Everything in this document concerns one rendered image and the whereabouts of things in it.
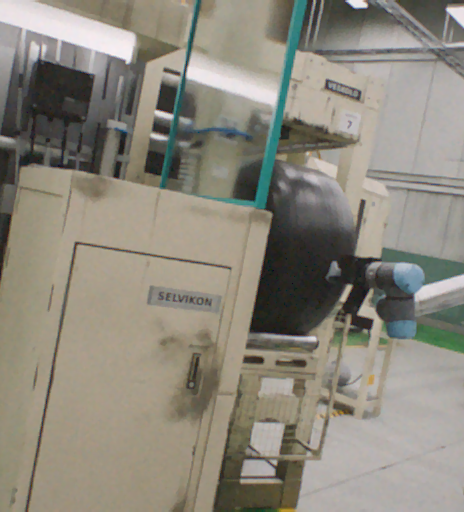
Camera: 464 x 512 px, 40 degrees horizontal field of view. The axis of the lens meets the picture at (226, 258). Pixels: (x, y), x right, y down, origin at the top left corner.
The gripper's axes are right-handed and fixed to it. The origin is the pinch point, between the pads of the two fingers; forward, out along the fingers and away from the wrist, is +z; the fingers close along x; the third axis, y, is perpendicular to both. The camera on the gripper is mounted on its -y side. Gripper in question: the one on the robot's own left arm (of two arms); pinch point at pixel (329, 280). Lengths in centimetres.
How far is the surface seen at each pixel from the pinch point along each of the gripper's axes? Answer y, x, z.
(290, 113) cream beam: 59, -3, 41
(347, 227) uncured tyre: 16.9, -4.8, 1.0
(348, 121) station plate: 63, -28, 40
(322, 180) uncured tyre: 31.3, 0.3, 10.4
